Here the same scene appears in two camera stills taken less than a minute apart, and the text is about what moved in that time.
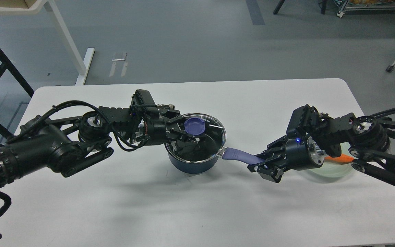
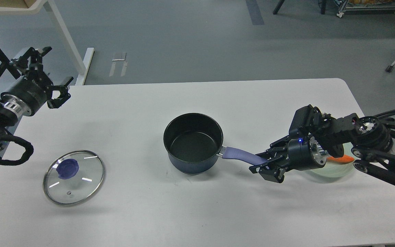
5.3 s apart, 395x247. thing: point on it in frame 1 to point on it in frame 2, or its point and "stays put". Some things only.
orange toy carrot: [343, 158] stays put
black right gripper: [300, 153] stays put
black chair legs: [324, 2] stays put
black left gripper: [156, 133] to [28, 96]
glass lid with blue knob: [211, 143] to [73, 177]
